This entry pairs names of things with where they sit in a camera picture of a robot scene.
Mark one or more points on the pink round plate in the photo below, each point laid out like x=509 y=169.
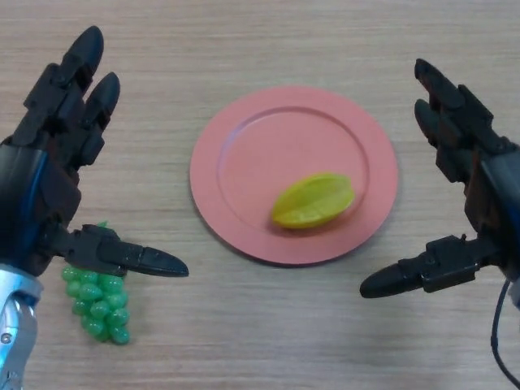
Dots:
x=252 y=170

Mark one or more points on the green grape bunch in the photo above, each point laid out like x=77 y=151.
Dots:
x=99 y=308

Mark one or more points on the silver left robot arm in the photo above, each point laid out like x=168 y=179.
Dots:
x=14 y=325

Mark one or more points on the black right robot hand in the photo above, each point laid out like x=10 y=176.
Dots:
x=495 y=195

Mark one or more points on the yellow starfruit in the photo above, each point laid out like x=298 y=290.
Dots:
x=313 y=203

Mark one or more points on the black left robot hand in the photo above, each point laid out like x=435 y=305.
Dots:
x=32 y=195

